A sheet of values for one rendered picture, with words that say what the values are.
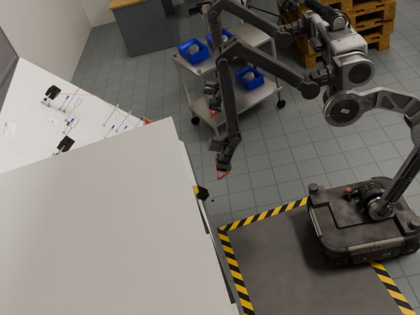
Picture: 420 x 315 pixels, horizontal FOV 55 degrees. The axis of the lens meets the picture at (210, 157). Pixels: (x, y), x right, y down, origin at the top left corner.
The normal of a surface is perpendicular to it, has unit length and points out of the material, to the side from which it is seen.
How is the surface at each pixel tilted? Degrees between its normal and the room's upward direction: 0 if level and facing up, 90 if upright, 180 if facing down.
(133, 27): 90
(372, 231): 0
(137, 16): 90
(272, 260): 0
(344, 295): 0
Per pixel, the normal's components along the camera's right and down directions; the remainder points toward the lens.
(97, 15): 0.07, 0.64
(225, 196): -0.23, -0.73
